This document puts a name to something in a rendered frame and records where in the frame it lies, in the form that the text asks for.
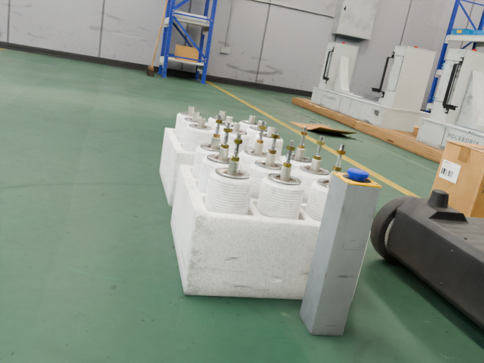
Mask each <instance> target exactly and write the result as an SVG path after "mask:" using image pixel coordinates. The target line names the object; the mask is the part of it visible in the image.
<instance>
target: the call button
mask: <svg viewBox="0 0 484 363"><path fill-rule="evenodd" d="M347 174H348V175H349V178H351V179H354V180H358V181H365V180H366V179H367V178H369V173H368V172H367V171H364V170H361V169H354V168H350V169H348V170H347Z"/></svg>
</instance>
